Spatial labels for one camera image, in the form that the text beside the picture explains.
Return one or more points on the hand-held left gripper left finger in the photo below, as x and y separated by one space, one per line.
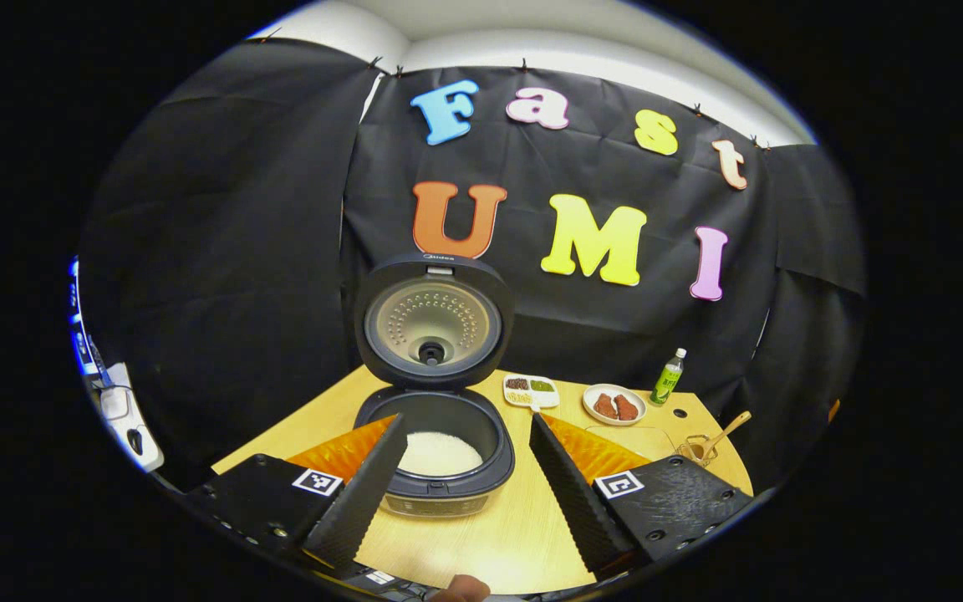
360 502

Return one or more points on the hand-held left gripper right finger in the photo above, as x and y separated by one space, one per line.
578 502

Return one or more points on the white rice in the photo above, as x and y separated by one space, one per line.
440 456

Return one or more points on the wooden spoon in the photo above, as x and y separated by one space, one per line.
724 431

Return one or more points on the black and silver rice cooker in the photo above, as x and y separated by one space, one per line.
431 334

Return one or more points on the round white plate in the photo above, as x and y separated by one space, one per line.
613 414

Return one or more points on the brown meat piece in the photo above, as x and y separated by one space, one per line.
626 408
605 406

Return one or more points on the white divided dish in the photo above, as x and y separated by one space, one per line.
532 391

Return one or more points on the green tea bottle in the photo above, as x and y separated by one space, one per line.
667 380

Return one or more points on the black computer mouse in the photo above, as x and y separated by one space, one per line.
135 441

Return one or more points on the white side desk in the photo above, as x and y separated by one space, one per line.
126 410

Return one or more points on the black backdrop cloth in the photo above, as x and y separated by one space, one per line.
239 251

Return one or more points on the computer monitor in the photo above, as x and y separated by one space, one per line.
80 334

